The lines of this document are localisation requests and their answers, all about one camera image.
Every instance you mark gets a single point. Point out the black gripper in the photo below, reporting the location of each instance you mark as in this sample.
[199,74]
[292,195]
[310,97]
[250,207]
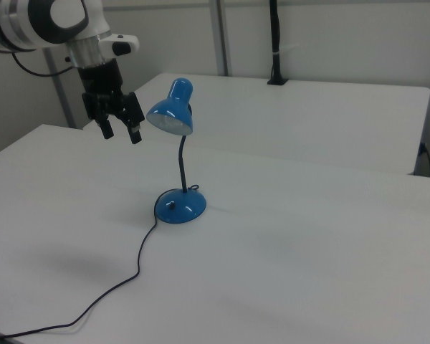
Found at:
[102,84]

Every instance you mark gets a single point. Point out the blue desk lamp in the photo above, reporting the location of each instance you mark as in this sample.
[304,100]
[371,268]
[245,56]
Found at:
[179,209]

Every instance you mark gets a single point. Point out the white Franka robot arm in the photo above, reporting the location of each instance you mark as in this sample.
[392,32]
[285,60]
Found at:
[70,14]

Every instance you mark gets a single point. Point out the black clamped pole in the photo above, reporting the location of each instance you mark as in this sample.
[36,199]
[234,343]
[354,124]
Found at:
[276,36]

